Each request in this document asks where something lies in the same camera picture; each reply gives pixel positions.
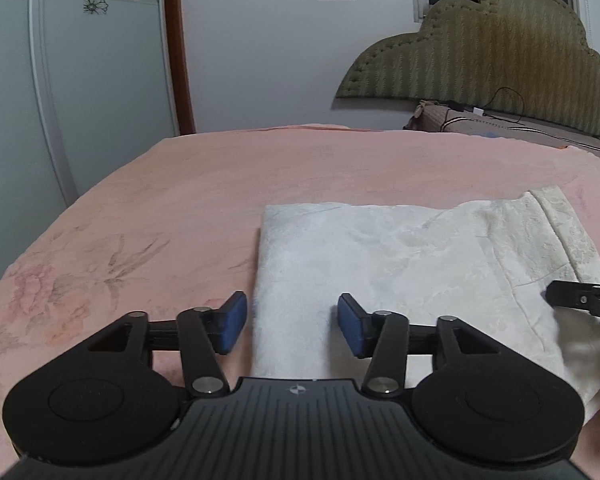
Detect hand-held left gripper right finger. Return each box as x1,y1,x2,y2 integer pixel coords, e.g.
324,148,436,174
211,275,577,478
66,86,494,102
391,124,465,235
337,293,502,402

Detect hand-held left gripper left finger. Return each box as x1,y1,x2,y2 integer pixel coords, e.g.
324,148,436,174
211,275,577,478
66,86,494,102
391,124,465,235
86,290,248,402

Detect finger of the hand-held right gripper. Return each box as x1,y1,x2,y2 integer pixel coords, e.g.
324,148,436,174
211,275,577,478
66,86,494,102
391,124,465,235
546,279,600,331

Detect white pants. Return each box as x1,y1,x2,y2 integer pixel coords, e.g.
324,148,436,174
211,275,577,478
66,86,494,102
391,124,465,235
250,186,600,419

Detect pink floral blanket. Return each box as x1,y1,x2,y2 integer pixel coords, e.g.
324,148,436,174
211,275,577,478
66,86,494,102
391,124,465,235
0,122,600,480

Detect brown striped pillow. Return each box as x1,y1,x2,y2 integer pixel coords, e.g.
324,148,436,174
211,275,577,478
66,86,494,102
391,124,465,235
404,102,600,162

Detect olive padded headboard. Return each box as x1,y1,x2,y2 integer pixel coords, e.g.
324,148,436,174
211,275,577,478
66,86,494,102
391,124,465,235
334,0,600,144

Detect white wardrobe with flower stickers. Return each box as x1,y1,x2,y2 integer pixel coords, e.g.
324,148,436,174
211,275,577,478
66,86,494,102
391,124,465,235
0,0,182,302

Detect brown wooden trim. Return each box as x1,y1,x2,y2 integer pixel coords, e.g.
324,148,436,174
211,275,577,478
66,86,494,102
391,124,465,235
162,0,197,136

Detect black cable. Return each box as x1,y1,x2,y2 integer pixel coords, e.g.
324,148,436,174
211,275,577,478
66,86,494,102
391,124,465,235
442,86,581,133

